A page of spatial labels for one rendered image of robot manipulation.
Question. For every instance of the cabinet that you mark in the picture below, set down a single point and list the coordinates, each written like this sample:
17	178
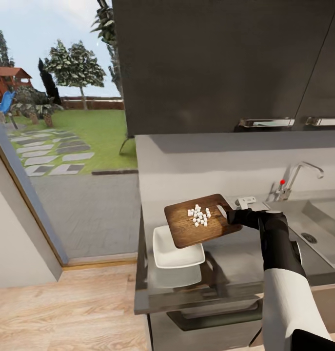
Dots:
226	66

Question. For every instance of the fixed window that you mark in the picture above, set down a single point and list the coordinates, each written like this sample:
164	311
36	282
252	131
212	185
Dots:
63	134

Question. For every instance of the dishwasher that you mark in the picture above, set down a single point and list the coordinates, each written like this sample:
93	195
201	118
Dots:
219	327

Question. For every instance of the cutting board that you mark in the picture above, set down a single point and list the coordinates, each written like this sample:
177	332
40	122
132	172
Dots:
183	229

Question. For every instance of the bowl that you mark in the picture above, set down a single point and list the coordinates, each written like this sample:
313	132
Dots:
167	256

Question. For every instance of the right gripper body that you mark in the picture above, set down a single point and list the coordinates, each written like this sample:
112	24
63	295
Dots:
238	216

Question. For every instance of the drop in sink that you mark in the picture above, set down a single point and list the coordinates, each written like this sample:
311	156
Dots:
312	219

